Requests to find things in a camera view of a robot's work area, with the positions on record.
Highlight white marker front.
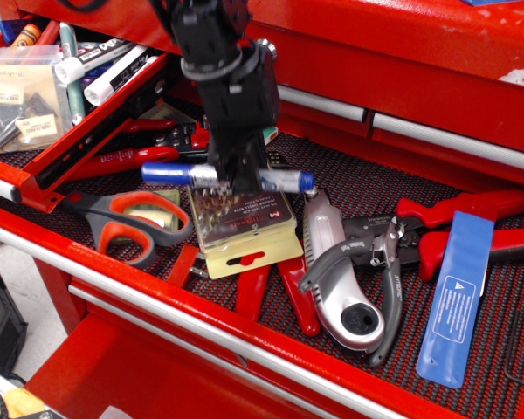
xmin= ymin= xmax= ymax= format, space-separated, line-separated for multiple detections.
xmin=84 ymin=45 xmax=159 ymax=106

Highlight red wire stripper tool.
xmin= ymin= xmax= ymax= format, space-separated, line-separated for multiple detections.
xmin=66 ymin=119 xmax=210 ymax=182

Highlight green booklet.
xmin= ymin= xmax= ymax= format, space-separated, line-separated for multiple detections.
xmin=262 ymin=127 xmax=279 ymax=146

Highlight black crate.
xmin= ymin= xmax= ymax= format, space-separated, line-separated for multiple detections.
xmin=0 ymin=244 xmax=29 ymax=374

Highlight black hex key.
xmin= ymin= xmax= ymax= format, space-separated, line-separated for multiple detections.
xmin=504 ymin=308 xmax=524 ymax=390

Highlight orange and grey scissors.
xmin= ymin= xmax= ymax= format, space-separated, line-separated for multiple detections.
xmin=60 ymin=191 xmax=193 ymax=269

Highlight grey handled cutters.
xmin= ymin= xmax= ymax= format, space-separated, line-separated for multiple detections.
xmin=297 ymin=216 xmax=406 ymax=368

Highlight black and red drawer liner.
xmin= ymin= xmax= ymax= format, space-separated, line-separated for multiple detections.
xmin=0 ymin=95 xmax=524 ymax=419

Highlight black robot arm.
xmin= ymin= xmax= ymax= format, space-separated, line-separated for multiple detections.
xmin=151 ymin=1 xmax=280 ymax=195

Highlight red handled crimping pliers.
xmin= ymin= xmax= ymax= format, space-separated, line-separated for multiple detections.
xmin=342 ymin=189 xmax=524 ymax=282

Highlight red tool chest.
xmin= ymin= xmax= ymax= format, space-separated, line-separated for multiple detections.
xmin=0 ymin=1 xmax=524 ymax=418

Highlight blue plastic strip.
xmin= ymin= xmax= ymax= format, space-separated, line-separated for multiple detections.
xmin=417 ymin=211 xmax=494 ymax=388

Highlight yellow sponge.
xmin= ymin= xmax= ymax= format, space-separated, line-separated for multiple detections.
xmin=3 ymin=388 xmax=46 ymax=418

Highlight silver drawer lock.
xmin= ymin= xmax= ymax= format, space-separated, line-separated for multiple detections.
xmin=257 ymin=38 xmax=279 ymax=62

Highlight white marker rear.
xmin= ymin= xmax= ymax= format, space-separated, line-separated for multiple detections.
xmin=54 ymin=38 xmax=135 ymax=85

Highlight white marker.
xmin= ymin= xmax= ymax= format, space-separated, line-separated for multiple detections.
xmin=84 ymin=45 xmax=159 ymax=106
xmin=54 ymin=38 xmax=135 ymax=85

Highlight open red small drawer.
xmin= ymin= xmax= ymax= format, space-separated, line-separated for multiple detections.
xmin=0 ymin=35 xmax=180 ymax=212

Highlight orange marker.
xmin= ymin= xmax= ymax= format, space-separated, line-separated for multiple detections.
xmin=10 ymin=23 xmax=42 ymax=47

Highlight teal marker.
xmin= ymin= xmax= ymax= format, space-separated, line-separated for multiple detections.
xmin=59 ymin=22 xmax=86 ymax=126

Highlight clear bag of parts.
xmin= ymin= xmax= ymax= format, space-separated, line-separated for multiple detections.
xmin=0 ymin=45 xmax=73 ymax=154

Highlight blue and white marker pen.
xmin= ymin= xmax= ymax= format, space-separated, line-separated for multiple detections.
xmin=141 ymin=161 xmax=315 ymax=193

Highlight drill bit set case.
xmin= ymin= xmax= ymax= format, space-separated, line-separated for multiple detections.
xmin=188 ymin=164 xmax=303 ymax=279

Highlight silver utility knife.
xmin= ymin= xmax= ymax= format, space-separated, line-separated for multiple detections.
xmin=298 ymin=188 xmax=385 ymax=353

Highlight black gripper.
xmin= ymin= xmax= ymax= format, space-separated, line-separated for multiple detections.
xmin=194 ymin=38 xmax=280 ymax=195

